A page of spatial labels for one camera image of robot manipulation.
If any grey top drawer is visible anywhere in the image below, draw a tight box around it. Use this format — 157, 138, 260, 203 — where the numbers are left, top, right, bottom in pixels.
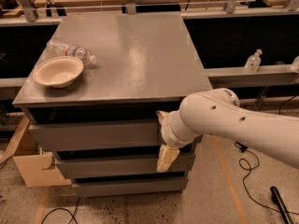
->
29, 119, 164, 151

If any black rod on floor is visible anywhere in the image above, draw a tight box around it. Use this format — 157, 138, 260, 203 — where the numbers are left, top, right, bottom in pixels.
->
270, 186, 294, 224

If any grey drawer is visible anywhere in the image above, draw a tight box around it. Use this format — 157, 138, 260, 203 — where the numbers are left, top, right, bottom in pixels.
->
29, 119, 164, 151
55, 152, 196, 180
72, 176, 188, 197

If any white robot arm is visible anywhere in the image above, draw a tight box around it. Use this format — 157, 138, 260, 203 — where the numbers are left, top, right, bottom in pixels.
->
157, 89, 299, 173

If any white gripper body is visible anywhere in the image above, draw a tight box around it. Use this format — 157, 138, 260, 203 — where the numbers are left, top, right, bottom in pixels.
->
160, 111, 203, 148

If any wooden board left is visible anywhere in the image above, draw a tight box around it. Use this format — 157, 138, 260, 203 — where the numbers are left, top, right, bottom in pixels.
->
0, 116, 72, 188

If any grey middle drawer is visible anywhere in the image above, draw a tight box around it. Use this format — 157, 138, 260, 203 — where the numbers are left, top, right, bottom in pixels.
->
55, 152, 196, 180

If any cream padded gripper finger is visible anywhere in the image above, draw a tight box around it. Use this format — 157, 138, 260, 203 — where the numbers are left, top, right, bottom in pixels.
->
157, 145, 179, 173
156, 110, 169, 124

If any black cable front floor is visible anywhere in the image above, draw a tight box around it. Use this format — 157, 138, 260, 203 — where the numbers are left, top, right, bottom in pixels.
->
40, 197, 82, 224

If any white paper bowl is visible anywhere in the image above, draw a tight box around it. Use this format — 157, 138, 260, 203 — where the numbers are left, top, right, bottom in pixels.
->
33, 56, 84, 88

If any black floor cable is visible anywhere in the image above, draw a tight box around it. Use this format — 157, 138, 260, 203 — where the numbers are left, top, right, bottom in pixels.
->
234, 141, 299, 217

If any grey bottom drawer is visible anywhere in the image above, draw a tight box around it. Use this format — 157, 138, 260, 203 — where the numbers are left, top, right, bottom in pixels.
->
72, 176, 188, 197

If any grey drawer cabinet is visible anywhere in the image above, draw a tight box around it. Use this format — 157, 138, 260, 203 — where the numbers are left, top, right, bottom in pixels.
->
13, 14, 211, 185

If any clear plastic water bottle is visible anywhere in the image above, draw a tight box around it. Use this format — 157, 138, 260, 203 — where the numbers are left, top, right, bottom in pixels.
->
46, 39, 97, 65

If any clear pump sanitizer bottle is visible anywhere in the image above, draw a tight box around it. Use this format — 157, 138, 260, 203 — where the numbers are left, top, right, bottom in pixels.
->
244, 49, 263, 73

